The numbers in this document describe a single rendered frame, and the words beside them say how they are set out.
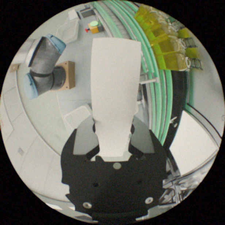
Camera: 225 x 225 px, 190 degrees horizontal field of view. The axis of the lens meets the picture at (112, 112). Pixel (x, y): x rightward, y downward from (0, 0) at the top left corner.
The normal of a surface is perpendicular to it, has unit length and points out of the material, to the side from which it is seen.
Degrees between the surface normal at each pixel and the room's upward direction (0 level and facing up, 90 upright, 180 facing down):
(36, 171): 90
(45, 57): 65
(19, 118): 90
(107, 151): 0
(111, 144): 0
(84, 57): 0
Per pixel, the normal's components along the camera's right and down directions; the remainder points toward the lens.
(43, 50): 0.86, 0.50
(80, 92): 0.03, 0.48
